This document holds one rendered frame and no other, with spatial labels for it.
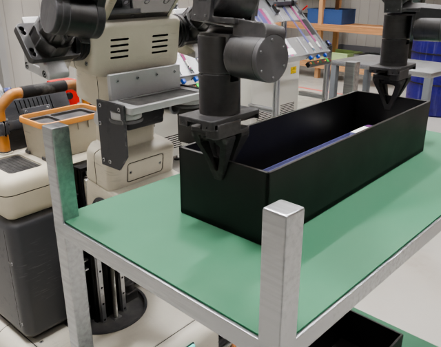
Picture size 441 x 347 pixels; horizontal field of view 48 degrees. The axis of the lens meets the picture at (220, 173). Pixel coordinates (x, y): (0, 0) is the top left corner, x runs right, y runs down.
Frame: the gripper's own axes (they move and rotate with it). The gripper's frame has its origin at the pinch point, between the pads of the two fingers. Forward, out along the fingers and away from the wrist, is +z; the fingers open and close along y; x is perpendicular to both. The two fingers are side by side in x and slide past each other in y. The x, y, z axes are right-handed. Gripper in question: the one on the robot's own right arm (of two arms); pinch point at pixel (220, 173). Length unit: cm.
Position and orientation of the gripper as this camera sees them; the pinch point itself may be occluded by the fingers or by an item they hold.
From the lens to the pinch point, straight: 72.7
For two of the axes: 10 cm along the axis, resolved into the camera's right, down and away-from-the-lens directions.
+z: 0.1, 9.4, 3.4
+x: -7.5, -2.2, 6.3
